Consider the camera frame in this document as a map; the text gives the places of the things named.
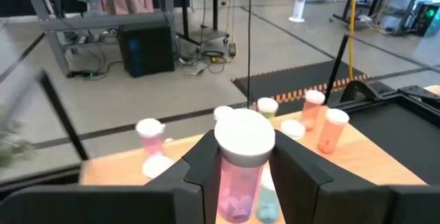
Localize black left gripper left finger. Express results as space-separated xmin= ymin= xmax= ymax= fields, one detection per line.
xmin=147 ymin=130 xmax=221 ymax=224

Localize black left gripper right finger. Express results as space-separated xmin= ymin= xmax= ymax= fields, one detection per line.
xmin=269 ymin=130 xmax=388 ymax=224

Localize pink medicine bottle white cap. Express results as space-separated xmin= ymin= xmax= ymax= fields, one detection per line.
xmin=135 ymin=117 xmax=166 ymax=158
xmin=214 ymin=108 xmax=276 ymax=224
xmin=142 ymin=154 xmax=175 ymax=179

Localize orange medicine bottle white cap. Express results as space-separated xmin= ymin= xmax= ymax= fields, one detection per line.
xmin=316 ymin=108 xmax=351 ymax=155
xmin=299 ymin=89 xmax=327 ymax=132

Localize black orange-striped floor mat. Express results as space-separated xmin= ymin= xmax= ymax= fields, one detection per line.
xmin=232 ymin=60 xmax=371 ymax=113

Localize black computer tower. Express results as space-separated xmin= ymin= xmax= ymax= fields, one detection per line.
xmin=117 ymin=24 xmax=175 ymax=78

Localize black wheeled stand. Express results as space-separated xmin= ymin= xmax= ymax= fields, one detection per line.
xmin=177 ymin=0 xmax=231 ymax=46

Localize white floor stand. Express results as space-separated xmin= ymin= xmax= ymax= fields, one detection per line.
xmin=287 ymin=0 xmax=312 ymax=23

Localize wooden workbench grey legs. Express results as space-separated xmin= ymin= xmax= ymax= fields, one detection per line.
xmin=20 ymin=0 xmax=176 ymax=79

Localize black device green light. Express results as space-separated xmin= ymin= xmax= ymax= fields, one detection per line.
xmin=410 ymin=2 xmax=440 ymax=38

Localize wooden shelf black metal frame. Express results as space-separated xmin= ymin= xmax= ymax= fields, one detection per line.
xmin=34 ymin=33 xmax=429 ymax=224

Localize black hanging cable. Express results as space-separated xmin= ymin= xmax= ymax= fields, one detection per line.
xmin=246 ymin=0 xmax=254 ymax=110

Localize yellow hanging cable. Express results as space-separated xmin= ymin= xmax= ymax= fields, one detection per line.
xmin=347 ymin=0 xmax=360 ymax=80

